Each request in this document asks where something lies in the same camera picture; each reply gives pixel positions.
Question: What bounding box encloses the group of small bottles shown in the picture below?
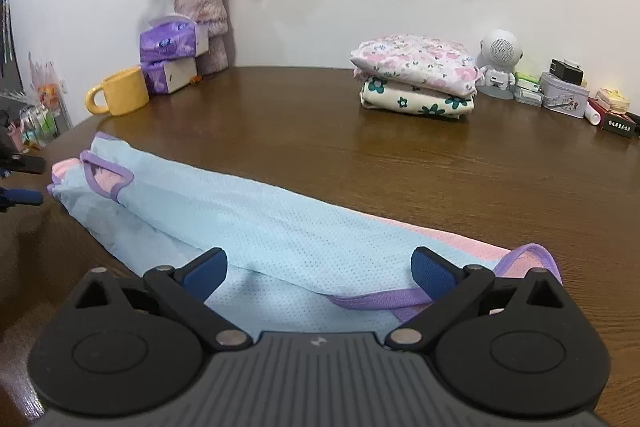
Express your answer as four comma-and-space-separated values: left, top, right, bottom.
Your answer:
17, 104, 58, 148

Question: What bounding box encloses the black lettered box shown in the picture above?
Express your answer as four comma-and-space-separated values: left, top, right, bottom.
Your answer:
600, 111, 638, 138

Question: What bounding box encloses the small black box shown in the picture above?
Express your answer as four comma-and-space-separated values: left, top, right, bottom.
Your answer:
550, 59, 585, 86

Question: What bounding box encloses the lilac tin box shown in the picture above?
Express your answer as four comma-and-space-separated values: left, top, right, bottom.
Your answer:
540, 72, 591, 119

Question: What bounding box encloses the cream green-flower folded cloth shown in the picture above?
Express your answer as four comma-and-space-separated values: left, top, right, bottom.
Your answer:
360, 76, 475, 120

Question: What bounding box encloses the yellow mug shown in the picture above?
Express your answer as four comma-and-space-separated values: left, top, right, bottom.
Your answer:
85, 66, 151, 116

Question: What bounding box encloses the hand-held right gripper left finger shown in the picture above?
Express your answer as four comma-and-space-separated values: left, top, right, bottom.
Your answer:
74, 247, 253, 350

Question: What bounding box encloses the purple tissue pack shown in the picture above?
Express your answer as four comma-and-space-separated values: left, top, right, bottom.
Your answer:
142, 56, 198, 95
139, 14, 210, 62

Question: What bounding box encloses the clear printed bag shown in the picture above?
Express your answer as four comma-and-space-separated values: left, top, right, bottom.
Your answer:
27, 52, 71, 135

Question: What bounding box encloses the dark red box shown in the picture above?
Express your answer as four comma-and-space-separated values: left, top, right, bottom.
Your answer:
587, 97, 640, 126

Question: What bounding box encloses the dark wall hanging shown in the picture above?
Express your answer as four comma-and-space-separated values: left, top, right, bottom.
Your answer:
0, 0, 23, 98

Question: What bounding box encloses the pink blue mesh vest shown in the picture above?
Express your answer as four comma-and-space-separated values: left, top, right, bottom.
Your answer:
47, 132, 563, 338

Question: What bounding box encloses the pink floral folded cloth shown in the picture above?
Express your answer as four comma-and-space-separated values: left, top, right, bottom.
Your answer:
350, 34, 481, 98

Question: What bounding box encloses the pale yellow box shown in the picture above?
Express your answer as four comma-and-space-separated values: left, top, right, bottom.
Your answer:
597, 88, 630, 115

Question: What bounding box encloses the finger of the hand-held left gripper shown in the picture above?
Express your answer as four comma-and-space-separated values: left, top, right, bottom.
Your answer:
0, 186, 44, 208
0, 154, 46, 176

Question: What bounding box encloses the white robot speaker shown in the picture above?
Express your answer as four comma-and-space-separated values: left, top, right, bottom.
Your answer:
475, 28, 525, 100

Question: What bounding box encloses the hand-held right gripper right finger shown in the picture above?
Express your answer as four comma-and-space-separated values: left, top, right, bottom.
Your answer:
385, 246, 563, 350

